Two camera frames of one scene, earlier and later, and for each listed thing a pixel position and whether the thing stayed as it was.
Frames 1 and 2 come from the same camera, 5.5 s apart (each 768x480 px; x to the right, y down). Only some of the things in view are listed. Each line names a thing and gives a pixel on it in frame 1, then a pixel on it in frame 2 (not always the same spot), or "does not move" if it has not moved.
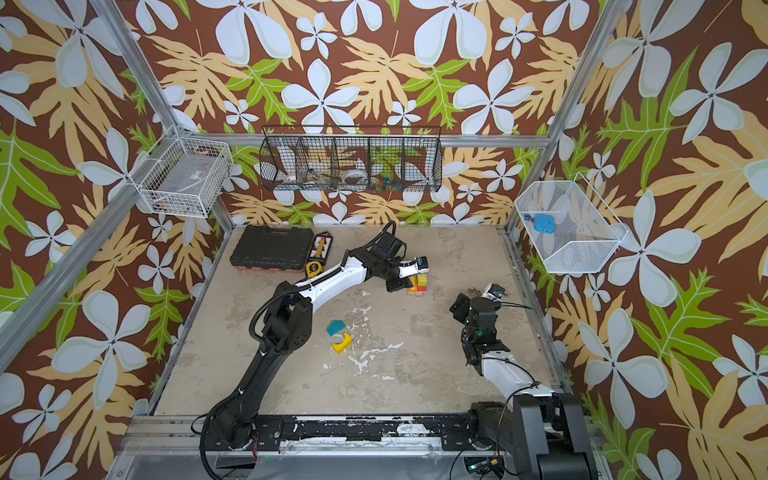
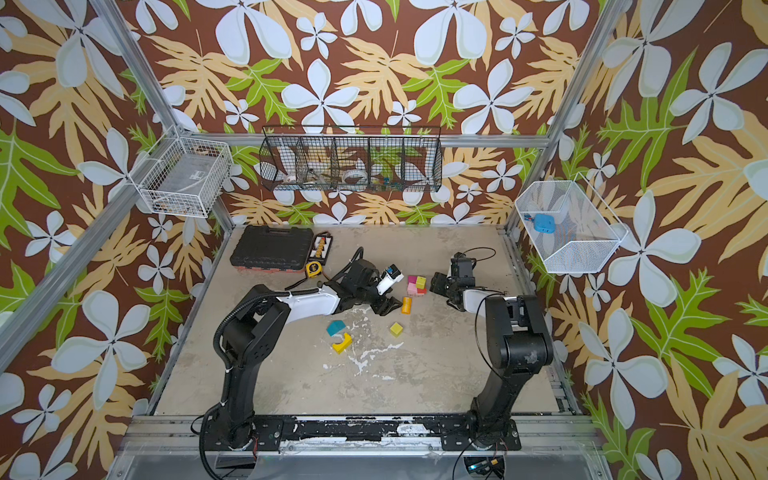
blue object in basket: x=543 y=223 does not move
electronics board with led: x=482 y=464 does not move
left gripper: x=396 y=286 → x=388 y=305
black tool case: x=278 y=249 does not move
